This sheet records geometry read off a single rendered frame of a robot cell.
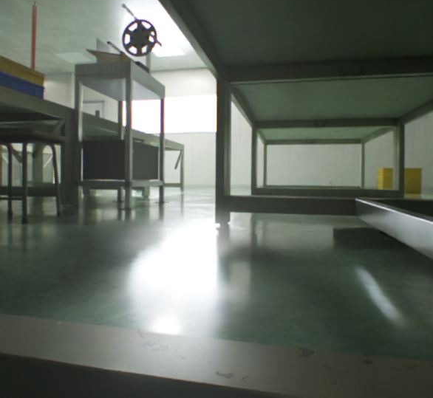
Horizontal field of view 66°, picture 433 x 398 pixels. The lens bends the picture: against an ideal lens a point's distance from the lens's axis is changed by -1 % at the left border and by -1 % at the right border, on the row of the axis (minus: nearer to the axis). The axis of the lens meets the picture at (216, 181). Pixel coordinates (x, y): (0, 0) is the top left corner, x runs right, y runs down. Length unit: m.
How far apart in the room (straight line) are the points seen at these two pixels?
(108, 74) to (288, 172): 5.52
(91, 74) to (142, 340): 2.64
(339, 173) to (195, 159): 3.22
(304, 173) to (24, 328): 7.44
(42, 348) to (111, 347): 0.03
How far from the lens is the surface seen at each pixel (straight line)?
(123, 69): 2.66
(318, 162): 7.61
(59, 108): 2.69
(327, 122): 2.95
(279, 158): 7.59
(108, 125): 3.23
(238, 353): 0.17
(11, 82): 3.76
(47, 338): 0.20
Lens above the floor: 0.23
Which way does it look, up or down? 1 degrees down
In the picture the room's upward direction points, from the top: 1 degrees clockwise
